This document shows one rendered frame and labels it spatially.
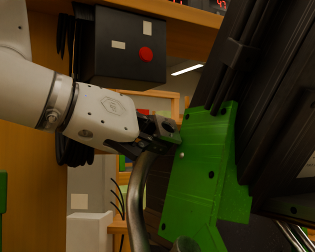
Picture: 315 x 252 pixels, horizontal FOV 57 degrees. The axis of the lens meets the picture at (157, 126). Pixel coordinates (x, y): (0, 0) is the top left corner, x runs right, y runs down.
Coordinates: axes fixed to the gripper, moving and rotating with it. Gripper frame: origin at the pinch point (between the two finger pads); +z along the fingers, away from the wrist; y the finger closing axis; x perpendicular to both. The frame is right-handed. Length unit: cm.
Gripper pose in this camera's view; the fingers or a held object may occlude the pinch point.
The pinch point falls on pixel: (156, 137)
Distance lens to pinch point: 48.6
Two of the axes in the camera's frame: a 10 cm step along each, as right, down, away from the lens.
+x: -5.2, 7.0, 4.9
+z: 8.4, 3.0, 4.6
